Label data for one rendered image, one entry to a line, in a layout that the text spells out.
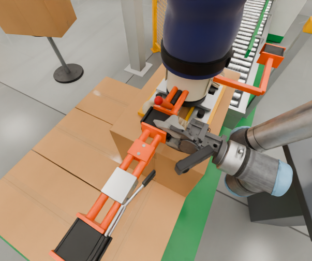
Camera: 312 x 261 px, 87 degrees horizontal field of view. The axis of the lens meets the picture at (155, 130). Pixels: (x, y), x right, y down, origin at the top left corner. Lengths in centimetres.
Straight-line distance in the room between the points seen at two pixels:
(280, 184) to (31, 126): 219
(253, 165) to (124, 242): 71
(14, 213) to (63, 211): 26
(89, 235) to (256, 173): 40
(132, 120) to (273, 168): 50
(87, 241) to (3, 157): 186
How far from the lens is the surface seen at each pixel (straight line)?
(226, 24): 50
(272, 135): 57
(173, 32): 51
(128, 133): 65
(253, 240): 168
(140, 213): 96
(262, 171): 49
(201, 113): 67
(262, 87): 72
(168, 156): 60
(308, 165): 108
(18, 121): 240
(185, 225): 152
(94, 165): 108
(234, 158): 47
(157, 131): 47
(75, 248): 43
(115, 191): 43
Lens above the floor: 150
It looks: 58 degrees down
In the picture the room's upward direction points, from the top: straight up
